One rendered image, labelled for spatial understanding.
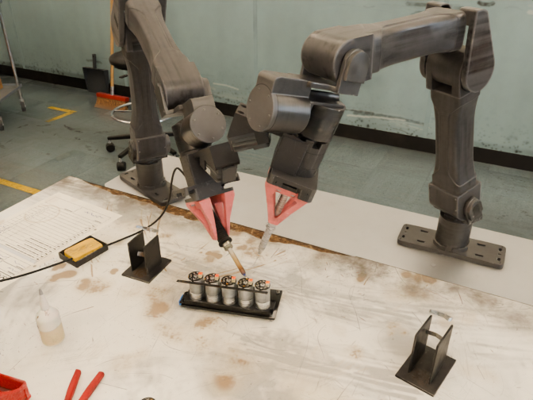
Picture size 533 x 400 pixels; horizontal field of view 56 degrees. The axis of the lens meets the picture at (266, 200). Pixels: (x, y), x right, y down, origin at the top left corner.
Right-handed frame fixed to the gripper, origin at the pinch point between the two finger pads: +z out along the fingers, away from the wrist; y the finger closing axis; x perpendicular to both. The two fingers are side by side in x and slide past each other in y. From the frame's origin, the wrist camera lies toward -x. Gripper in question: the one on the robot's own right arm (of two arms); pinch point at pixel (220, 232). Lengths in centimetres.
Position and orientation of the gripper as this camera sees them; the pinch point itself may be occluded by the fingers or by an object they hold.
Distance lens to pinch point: 86.9
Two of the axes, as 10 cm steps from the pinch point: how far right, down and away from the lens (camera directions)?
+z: 2.7, 9.6, 0.8
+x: -4.8, 0.6, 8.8
